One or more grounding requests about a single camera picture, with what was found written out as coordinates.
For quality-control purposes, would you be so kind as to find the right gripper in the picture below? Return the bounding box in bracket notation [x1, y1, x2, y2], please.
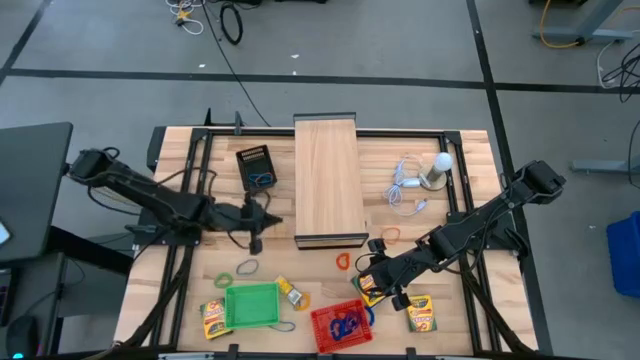
[368, 238, 416, 312]

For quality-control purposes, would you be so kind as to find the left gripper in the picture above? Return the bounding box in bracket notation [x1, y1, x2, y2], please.
[217, 195, 284, 255]

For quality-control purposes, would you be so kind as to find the Crayola crayon box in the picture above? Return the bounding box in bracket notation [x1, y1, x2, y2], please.
[405, 294, 439, 334]
[352, 272, 392, 308]
[199, 297, 234, 342]

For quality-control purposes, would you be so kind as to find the purple coil wristband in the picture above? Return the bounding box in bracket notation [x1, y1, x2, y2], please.
[342, 309, 364, 334]

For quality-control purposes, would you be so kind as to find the blue coil wristband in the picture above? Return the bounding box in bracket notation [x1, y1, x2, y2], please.
[329, 315, 357, 343]

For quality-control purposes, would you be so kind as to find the green plastic basket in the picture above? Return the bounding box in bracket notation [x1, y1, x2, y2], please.
[223, 281, 282, 331]

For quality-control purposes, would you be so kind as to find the grey desk foot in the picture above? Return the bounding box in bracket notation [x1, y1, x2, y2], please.
[571, 157, 640, 176]

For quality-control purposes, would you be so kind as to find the grey desk leg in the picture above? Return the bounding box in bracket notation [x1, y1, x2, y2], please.
[531, 0, 636, 47]

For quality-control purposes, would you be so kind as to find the black plastic basket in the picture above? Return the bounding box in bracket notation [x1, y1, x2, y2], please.
[235, 144, 279, 193]

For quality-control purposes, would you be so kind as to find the small yellow white packet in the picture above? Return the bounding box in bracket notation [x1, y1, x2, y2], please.
[276, 276, 305, 307]

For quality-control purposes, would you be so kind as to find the red plastic basket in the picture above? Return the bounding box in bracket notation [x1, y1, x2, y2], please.
[309, 298, 375, 355]

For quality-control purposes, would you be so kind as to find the black corner plate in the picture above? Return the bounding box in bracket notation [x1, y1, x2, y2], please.
[145, 125, 168, 171]

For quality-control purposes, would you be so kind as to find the bulb lamp on wooden base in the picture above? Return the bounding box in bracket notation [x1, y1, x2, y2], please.
[418, 151, 454, 193]

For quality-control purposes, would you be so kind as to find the silver aluminium bar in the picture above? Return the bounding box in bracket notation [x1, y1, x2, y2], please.
[157, 352, 217, 360]

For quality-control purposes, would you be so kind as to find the blue plastic bin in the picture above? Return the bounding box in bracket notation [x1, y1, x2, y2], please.
[605, 209, 640, 300]

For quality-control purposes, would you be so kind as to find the black computer mouse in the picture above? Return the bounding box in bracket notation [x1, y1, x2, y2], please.
[4, 314, 40, 359]

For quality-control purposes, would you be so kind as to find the white USB cable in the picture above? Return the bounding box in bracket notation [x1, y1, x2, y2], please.
[383, 154, 430, 218]

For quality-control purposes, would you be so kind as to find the black corrugated cable hose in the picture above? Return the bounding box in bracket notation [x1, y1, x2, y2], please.
[458, 259, 537, 354]
[119, 249, 194, 349]

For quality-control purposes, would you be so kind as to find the long black floor cable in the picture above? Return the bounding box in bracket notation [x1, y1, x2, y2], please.
[199, 0, 272, 128]

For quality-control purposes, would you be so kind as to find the black aluminium frame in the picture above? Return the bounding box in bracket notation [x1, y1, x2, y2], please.
[147, 125, 504, 357]

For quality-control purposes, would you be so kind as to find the coiled black cable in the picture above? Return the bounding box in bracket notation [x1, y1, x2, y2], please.
[219, 2, 245, 46]

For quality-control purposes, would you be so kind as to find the white yellow cable bundle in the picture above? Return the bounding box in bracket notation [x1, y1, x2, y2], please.
[164, 0, 206, 36]

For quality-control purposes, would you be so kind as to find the white floor cable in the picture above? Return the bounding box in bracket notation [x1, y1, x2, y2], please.
[595, 39, 621, 90]

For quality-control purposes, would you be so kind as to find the yellow floor cable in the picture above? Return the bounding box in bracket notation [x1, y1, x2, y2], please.
[538, 0, 584, 50]

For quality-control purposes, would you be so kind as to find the black cable tangle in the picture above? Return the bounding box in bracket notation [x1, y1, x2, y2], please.
[599, 42, 640, 104]

